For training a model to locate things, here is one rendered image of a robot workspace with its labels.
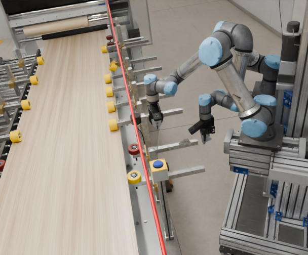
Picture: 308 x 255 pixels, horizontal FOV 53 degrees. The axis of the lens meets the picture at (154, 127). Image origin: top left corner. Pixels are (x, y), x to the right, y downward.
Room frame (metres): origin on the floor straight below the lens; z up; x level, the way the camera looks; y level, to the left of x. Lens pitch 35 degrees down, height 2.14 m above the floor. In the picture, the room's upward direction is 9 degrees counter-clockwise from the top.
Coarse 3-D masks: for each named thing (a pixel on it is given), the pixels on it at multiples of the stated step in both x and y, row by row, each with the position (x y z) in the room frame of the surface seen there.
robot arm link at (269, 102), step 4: (256, 96) 1.36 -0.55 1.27; (260, 96) 1.36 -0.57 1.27; (264, 96) 1.35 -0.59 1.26; (268, 96) 1.35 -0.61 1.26; (272, 96) 1.35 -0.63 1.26; (256, 100) 1.31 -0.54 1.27; (260, 100) 1.31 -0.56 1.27; (264, 100) 1.30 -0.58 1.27; (268, 100) 1.30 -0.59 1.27; (272, 100) 1.30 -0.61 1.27; (276, 100) 1.30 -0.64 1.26; (260, 104) 1.29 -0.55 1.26; (264, 104) 1.28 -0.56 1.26; (268, 104) 1.27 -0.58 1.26; (272, 104) 1.28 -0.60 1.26; (276, 104) 1.29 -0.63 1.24; (268, 108) 1.26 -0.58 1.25; (272, 108) 1.27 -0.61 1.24; (272, 112) 1.26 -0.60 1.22; (272, 116) 1.25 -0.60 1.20; (272, 120) 1.28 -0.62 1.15
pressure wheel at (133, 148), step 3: (132, 144) 1.57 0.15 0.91; (135, 144) 1.57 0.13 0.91; (129, 147) 1.55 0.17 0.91; (132, 147) 1.55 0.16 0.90; (135, 147) 1.54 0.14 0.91; (138, 147) 1.53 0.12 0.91; (129, 150) 1.52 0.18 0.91; (132, 150) 1.51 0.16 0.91; (135, 150) 1.51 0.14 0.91; (138, 150) 1.51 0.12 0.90; (129, 153) 1.52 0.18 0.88; (132, 153) 1.50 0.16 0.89; (135, 153) 1.50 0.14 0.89; (138, 153) 1.51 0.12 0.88
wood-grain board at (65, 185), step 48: (48, 48) 3.69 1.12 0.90; (96, 48) 3.44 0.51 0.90; (48, 96) 2.43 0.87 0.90; (96, 96) 2.30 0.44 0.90; (48, 144) 1.72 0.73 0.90; (96, 144) 1.64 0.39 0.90; (0, 192) 1.32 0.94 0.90; (48, 192) 1.26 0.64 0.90; (96, 192) 1.20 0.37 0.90; (0, 240) 0.98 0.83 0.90; (48, 240) 0.94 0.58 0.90; (96, 240) 0.90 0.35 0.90
